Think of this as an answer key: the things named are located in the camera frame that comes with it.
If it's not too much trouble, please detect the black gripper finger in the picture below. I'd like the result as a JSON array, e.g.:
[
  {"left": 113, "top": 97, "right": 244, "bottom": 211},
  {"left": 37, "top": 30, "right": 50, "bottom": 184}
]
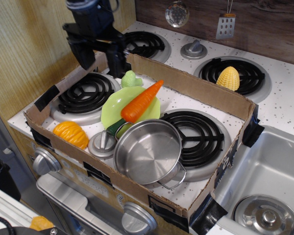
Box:
[
  {"left": 70, "top": 44, "right": 96, "bottom": 69},
  {"left": 106, "top": 44, "right": 126, "bottom": 78}
]

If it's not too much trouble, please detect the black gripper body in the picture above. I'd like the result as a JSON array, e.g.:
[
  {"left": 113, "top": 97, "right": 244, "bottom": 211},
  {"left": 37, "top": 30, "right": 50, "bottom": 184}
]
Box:
[{"left": 63, "top": 7, "right": 125, "bottom": 53}]

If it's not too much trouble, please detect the orange toy carrot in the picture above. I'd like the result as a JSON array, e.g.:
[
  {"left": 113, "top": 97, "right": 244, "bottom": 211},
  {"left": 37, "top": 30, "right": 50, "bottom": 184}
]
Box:
[{"left": 106, "top": 80, "right": 164, "bottom": 135}]

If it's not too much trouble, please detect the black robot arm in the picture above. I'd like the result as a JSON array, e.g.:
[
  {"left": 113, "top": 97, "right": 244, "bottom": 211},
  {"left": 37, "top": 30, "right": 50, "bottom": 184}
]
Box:
[{"left": 62, "top": 0, "right": 131, "bottom": 78}]

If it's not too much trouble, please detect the light green plate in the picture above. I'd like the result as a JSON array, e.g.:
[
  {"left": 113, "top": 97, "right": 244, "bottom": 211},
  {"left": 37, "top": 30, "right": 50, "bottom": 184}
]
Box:
[{"left": 101, "top": 86, "right": 160, "bottom": 137}]

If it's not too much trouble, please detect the green toy vegetable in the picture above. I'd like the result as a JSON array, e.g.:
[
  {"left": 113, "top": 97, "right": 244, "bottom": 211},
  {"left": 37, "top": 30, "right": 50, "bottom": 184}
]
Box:
[{"left": 121, "top": 70, "right": 143, "bottom": 88}]

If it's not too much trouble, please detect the back left black burner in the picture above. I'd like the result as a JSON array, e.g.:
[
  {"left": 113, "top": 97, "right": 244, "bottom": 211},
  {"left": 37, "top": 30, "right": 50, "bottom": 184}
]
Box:
[{"left": 124, "top": 31, "right": 171, "bottom": 63}]

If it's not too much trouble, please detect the black burner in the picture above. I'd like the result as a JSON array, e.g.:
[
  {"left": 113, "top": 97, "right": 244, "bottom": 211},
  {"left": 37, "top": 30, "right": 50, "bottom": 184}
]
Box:
[
  {"left": 194, "top": 56, "right": 272, "bottom": 103},
  {"left": 50, "top": 72, "right": 121, "bottom": 126},
  {"left": 124, "top": 31, "right": 171, "bottom": 63},
  {"left": 160, "top": 109, "right": 231, "bottom": 182}
]

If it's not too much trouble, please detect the front left black burner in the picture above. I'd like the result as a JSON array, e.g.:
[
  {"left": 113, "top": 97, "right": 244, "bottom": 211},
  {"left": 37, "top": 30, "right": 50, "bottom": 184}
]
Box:
[{"left": 50, "top": 72, "right": 121, "bottom": 126}]

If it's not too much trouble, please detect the hanging metal strainer ladle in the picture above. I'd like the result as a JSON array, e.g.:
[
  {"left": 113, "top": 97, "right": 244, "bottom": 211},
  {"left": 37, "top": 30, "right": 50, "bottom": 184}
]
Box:
[{"left": 165, "top": 0, "right": 190, "bottom": 28}]

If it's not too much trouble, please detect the orange toy pumpkin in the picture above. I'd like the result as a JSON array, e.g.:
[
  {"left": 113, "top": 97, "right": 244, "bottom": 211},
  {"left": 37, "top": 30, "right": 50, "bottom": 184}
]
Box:
[{"left": 52, "top": 121, "right": 89, "bottom": 149}]

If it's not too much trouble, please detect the silver stove knob back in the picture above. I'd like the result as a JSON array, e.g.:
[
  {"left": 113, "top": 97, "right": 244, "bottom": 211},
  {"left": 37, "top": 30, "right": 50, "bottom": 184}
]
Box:
[{"left": 180, "top": 40, "right": 208, "bottom": 60}]

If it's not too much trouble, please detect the silver stove knob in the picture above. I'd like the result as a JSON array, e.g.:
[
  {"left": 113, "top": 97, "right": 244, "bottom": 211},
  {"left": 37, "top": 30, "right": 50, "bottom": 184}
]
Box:
[
  {"left": 180, "top": 40, "right": 208, "bottom": 60},
  {"left": 88, "top": 131, "right": 117, "bottom": 160}
]

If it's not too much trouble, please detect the silver stove knob front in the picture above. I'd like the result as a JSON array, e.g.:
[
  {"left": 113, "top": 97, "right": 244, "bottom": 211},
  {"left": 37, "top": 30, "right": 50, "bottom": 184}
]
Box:
[{"left": 88, "top": 131, "right": 117, "bottom": 160}]

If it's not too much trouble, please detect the cardboard fence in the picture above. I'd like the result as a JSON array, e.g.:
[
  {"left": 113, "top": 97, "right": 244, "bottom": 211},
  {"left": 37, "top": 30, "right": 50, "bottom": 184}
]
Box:
[{"left": 25, "top": 54, "right": 264, "bottom": 235}]

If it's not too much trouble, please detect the stainless steel pot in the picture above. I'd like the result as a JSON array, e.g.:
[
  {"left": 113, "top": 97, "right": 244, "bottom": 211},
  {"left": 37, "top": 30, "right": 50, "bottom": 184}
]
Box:
[{"left": 113, "top": 119, "right": 187, "bottom": 189}]

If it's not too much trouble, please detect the hanging metal spatula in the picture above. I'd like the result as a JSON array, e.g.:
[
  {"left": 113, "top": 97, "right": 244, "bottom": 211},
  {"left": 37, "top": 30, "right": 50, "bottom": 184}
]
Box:
[{"left": 216, "top": 0, "right": 236, "bottom": 40}]

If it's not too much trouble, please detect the left oven knob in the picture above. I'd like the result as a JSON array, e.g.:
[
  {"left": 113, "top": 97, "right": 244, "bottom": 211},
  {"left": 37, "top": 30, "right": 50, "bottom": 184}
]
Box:
[{"left": 33, "top": 147, "right": 62, "bottom": 176}]

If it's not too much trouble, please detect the oven knob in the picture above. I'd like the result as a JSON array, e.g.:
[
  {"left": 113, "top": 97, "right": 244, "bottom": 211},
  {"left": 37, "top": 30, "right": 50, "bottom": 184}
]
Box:
[
  {"left": 33, "top": 147, "right": 62, "bottom": 176},
  {"left": 122, "top": 202, "right": 157, "bottom": 235}
]

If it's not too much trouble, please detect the yellow toy corn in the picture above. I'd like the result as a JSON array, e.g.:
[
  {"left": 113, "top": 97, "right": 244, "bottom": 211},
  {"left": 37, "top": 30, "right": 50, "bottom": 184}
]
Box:
[{"left": 217, "top": 66, "right": 240, "bottom": 91}]

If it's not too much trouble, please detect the front right black burner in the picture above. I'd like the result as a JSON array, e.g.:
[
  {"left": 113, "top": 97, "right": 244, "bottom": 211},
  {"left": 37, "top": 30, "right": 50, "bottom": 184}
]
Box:
[{"left": 160, "top": 109, "right": 231, "bottom": 182}]

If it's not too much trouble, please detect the back right black burner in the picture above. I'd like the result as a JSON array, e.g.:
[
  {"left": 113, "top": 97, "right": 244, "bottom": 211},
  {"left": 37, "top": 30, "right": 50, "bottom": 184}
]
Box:
[{"left": 194, "top": 56, "right": 272, "bottom": 103}]

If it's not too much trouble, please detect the right oven knob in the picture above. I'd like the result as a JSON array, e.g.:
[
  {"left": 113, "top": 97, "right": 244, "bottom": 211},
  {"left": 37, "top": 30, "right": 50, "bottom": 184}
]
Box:
[{"left": 122, "top": 202, "right": 157, "bottom": 235}]

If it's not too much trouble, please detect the orange object bottom left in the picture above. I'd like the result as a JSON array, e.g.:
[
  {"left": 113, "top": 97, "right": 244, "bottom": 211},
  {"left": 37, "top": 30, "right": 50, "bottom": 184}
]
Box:
[{"left": 29, "top": 215, "right": 54, "bottom": 231}]

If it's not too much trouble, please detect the silver sink basin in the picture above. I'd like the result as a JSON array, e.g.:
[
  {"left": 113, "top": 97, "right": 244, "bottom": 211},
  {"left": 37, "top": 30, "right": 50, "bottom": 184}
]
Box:
[{"left": 190, "top": 126, "right": 294, "bottom": 235}]

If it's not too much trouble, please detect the metal lid in sink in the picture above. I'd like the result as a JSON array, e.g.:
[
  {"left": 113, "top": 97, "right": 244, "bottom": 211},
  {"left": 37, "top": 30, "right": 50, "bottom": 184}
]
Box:
[{"left": 232, "top": 194, "right": 294, "bottom": 235}]

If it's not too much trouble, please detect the silver oven door handle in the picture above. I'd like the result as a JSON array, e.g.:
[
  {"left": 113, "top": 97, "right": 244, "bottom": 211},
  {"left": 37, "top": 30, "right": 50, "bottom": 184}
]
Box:
[{"left": 36, "top": 174, "right": 125, "bottom": 235}]

